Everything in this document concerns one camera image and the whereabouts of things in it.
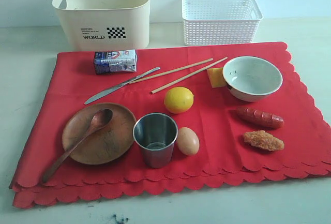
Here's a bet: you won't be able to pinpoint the wooden chopstick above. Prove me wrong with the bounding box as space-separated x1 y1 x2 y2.
129 58 214 84
151 57 228 94

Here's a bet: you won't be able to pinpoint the dark wooden spoon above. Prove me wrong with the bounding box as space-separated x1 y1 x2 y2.
41 108 113 183

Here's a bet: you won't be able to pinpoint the yellow cheese wedge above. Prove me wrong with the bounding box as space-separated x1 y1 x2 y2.
207 67 227 88

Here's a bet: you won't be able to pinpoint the white perforated plastic basket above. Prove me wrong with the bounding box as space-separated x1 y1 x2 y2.
182 0 263 46

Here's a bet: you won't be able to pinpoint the yellow lemon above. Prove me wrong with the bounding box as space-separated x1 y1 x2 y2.
163 87 194 114

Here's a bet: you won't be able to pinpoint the silver table knife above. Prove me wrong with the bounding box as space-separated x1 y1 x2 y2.
84 67 160 105

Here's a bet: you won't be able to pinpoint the white enamel bowl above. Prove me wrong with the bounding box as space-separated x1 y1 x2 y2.
222 56 283 102

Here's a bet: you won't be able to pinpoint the brown egg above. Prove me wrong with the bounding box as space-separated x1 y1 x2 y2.
176 127 200 156

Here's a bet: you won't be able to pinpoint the cream plastic bin WORLD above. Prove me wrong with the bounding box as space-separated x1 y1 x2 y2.
52 0 150 51

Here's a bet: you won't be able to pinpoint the lower wooden chopstick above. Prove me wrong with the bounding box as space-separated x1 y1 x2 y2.
151 57 228 94

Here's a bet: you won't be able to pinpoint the fried chicken nugget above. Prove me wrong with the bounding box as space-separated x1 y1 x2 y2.
243 130 284 152

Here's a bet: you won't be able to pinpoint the red scalloped tablecloth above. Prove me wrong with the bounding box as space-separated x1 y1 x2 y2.
11 42 330 208

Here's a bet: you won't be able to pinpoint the upper wooden chopstick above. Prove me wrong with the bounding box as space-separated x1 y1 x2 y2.
129 58 214 84

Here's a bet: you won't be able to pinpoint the red sausage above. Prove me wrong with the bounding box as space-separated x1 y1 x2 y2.
236 107 284 129

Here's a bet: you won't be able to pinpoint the round wooden plate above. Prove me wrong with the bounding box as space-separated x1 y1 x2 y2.
62 102 136 165

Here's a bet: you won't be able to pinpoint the blue white milk carton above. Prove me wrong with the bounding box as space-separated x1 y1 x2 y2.
94 50 138 74

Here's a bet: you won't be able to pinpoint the stainless steel cup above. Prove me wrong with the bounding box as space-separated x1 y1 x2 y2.
133 113 178 169

